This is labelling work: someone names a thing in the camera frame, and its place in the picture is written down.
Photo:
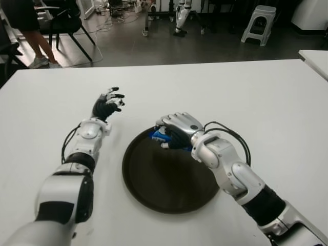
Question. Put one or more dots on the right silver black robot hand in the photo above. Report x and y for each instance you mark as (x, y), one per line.
(184, 128)

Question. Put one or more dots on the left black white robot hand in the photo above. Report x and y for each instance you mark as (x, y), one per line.
(105, 107)

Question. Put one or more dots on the blue Oreo packet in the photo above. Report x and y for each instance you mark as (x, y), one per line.
(160, 135)

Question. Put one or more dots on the dark brown round tray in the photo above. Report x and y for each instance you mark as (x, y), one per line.
(159, 176)

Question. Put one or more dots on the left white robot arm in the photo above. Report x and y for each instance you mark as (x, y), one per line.
(88, 133)

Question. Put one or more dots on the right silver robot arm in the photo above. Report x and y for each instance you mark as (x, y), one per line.
(230, 169)

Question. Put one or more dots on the black chair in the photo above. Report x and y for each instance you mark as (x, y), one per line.
(64, 24)

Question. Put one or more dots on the white framed glass panel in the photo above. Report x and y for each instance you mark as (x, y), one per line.
(88, 7)

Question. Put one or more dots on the white bag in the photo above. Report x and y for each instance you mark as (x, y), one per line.
(139, 7)

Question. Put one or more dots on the white humanoid robot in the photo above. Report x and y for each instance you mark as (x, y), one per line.
(180, 16)

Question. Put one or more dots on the standing person in black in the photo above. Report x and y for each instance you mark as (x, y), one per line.
(23, 15)

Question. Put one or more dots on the white plastic stool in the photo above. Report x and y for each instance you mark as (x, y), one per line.
(264, 10)

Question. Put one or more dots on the white side table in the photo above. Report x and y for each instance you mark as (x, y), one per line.
(316, 60)

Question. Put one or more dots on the white cabinet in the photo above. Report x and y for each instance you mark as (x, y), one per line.
(310, 15)

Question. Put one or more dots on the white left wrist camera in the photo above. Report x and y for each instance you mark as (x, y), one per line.
(109, 128)

